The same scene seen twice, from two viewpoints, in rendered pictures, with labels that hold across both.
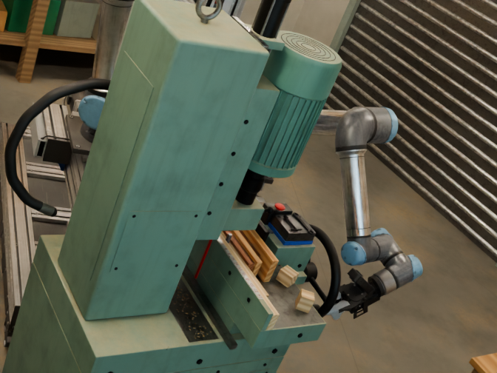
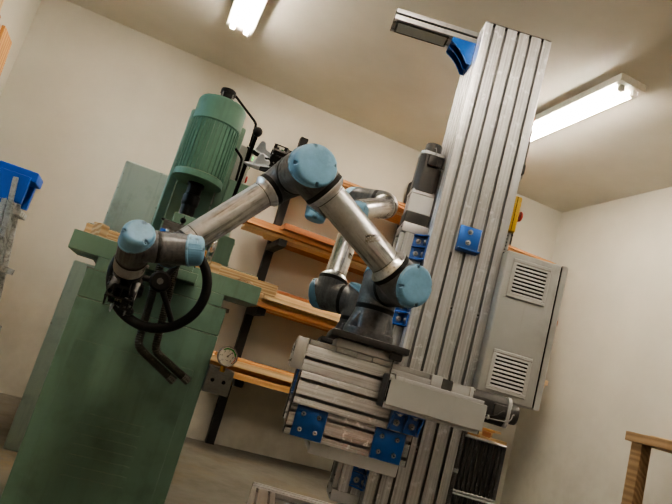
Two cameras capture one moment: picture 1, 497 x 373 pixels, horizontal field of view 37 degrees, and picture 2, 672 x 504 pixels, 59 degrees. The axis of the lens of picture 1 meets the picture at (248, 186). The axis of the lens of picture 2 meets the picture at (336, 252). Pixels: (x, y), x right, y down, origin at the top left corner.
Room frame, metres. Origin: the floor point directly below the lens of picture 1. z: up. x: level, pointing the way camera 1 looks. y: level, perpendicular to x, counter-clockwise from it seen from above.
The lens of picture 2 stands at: (3.08, -1.56, 0.69)
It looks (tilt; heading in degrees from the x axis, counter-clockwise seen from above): 11 degrees up; 117
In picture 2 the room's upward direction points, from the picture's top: 16 degrees clockwise
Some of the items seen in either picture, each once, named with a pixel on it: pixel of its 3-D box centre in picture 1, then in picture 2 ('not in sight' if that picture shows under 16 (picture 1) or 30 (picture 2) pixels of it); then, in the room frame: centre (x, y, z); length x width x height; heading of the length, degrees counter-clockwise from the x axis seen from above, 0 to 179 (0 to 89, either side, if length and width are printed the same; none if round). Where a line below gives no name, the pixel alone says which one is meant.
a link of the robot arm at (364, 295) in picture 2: not in sight; (382, 285); (2.42, 0.07, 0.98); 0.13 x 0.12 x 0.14; 140
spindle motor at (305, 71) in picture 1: (283, 105); (210, 144); (1.68, 0.00, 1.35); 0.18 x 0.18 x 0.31
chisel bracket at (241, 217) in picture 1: (231, 213); (181, 229); (1.66, 0.01, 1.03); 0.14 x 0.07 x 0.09; 131
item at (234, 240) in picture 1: (231, 246); not in sight; (1.69, -0.02, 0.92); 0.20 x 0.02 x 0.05; 41
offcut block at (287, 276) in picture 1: (287, 276); not in sight; (1.67, -0.19, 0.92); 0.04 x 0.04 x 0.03; 66
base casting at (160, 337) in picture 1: (165, 296); (154, 305); (1.60, 0.09, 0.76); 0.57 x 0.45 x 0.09; 131
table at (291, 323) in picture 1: (248, 257); (168, 269); (1.75, -0.08, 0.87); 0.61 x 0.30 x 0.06; 41
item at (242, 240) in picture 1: (237, 243); not in sight; (1.70, -0.03, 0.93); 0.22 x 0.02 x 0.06; 41
